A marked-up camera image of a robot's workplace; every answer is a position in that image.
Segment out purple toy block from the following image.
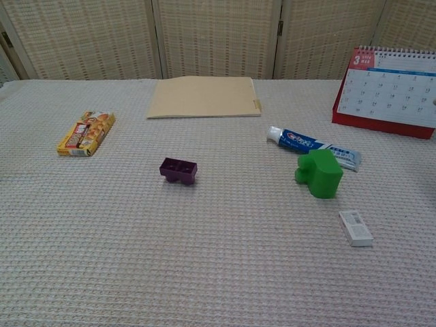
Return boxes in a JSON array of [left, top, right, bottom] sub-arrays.
[[159, 157, 199, 186]]

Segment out green toy block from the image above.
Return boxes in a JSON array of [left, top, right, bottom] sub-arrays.
[[294, 149, 344, 200]]

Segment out manila file folder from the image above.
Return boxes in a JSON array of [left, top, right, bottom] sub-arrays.
[[146, 76, 262, 119]]

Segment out blue white toothpaste tube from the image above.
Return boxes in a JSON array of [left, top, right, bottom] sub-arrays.
[[266, 125, 362, 173]]

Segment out white woven tablecloth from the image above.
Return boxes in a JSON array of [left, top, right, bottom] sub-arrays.
[[0, 78, 436, 327]]

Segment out beige woven folding screen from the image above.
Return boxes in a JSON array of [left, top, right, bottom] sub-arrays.
[[0, 0, 436, 82]]

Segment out yellow food box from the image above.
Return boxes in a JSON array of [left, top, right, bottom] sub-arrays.
[[56, 110, 116, 158]]

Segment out small white box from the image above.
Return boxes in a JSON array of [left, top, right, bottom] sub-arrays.
[[338, 210, 374, 247]]

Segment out red desk calendar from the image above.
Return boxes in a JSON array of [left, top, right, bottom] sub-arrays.
[[331, 46, 436, 140]]

